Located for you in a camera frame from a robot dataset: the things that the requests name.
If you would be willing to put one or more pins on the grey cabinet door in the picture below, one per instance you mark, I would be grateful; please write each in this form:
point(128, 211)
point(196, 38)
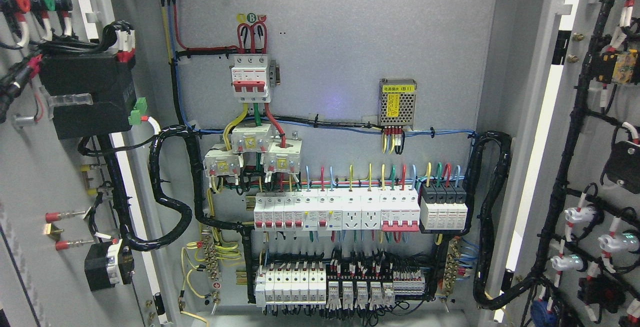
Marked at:
point(582, 232)
point(41, 286)

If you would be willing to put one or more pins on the white current transformers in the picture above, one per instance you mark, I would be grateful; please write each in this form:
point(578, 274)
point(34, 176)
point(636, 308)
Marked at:
point(263, 142)

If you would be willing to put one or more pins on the metal mesh power supply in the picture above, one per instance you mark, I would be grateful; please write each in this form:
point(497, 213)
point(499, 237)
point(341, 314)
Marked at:
point(397, 102)

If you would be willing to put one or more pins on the white socket breaker row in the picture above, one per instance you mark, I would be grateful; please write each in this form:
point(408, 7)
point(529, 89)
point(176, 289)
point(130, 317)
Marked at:
point(340, 209)

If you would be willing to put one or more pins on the red white main breaker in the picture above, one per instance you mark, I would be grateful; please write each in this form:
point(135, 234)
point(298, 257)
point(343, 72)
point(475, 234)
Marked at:
point(253, 76)

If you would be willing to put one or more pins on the black white surge protector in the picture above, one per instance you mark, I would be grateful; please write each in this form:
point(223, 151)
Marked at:
point(443, 210)

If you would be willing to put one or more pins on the lower white breaker row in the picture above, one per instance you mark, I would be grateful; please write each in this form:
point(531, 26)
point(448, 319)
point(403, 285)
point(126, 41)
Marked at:
point(290, 285)

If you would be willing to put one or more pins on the black digital power meter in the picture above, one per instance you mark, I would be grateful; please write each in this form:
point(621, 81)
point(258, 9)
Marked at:
point(90, 95)

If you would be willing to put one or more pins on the white rotary selector switch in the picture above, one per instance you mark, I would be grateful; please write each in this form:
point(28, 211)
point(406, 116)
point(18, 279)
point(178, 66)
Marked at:
point(108, 264)

